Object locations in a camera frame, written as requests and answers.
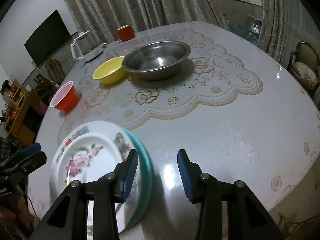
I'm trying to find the large white patterned plate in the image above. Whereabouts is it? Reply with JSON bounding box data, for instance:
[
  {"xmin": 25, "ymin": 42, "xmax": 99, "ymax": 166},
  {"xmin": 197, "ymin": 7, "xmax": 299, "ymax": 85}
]
[{"xmin": 49, "ymin": 121, "xmax": 142, "ymax": 239}]

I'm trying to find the turquoise plastic plate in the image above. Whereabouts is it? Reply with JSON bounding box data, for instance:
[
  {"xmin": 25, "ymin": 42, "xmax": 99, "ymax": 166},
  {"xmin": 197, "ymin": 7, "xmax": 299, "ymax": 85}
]
[{"xmin": 123, "ymin": 128, "xmax": 154, "ymax": 230}]

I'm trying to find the red disposable bowl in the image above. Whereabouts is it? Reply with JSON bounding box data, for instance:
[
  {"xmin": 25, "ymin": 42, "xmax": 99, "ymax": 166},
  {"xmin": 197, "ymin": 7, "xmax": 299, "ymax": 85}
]
[{"xmin": 49, "ymin": 81, "xmax": 79, "ymax": 112}]

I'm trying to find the yellow plastic bowl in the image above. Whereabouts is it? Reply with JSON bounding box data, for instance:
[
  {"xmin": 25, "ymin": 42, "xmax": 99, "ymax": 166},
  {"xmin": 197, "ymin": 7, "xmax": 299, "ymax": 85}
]
[{"xmin": 92, "ymin": 56, "xmax": 126, "ymax": 85}]

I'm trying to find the stainless steel basin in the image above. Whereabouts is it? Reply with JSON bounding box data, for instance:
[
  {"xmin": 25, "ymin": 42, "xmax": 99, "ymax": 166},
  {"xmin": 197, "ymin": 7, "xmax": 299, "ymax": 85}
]
[{"xmin": 122, "ymin": 41, "xmax": 191, "ymax": 81}]

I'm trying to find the small white floral plate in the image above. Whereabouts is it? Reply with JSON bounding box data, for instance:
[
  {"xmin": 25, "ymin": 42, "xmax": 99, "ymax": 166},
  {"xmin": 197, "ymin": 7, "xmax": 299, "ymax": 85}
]
[{"xmin": 50, "ymin": 132, "xmax": 123, "ymax": 198}]

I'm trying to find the wooden shelf cabinet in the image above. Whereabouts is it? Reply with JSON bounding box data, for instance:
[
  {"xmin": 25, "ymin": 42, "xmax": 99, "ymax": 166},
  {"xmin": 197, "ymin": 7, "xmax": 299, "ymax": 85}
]
[{"xmin": 3, "ymin": 81, "xmax": 48, "ymax": 146}]

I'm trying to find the wooden chair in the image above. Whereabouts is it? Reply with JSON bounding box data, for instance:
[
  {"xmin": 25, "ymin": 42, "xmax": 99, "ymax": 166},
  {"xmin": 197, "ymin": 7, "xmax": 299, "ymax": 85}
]
[{"xmin": 46, "ymin": 59, "xmax": 66, "ymax": 85}]

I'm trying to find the lace patterned table cover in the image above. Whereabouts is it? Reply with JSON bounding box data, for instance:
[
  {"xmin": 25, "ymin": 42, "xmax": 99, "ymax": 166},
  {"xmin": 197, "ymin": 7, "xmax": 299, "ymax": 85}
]
[{"xmin": 57, "ymin": 28, "xmax": 264, "ymax": 144}]

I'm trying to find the white electric kettle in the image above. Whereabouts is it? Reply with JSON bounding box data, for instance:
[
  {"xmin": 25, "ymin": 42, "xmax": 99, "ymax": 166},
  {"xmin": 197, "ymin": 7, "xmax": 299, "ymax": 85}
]
[{"xmin": 70, "ymin": 29, "xmax": 103, "ymax": 62}]

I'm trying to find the black television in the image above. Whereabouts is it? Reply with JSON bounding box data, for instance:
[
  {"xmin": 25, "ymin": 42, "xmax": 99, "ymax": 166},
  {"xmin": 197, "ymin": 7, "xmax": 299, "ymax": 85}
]
[{"xmin": 24, "ymin": 10, "xmax": 71, "ymax": 66}]

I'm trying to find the red mug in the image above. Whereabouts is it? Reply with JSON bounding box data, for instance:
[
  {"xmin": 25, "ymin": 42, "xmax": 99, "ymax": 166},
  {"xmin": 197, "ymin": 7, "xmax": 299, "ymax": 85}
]
[{"xmin": 114, "ymin": 24, "xmax": 136, "ymax": 41}]

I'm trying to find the cushioned chair by curtain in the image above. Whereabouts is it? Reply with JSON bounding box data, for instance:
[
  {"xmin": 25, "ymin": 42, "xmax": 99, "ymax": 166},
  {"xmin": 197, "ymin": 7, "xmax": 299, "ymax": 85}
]
[{"xmin": 287, "ymin": 41, "xmax": 319, "ymax": 98}]

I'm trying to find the beige curtain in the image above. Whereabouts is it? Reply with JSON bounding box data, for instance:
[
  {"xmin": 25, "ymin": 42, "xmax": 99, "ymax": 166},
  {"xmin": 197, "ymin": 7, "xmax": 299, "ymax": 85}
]
[{"xmin": 64, "ymin": 0, "xmax": 229, "ymax": 43}]

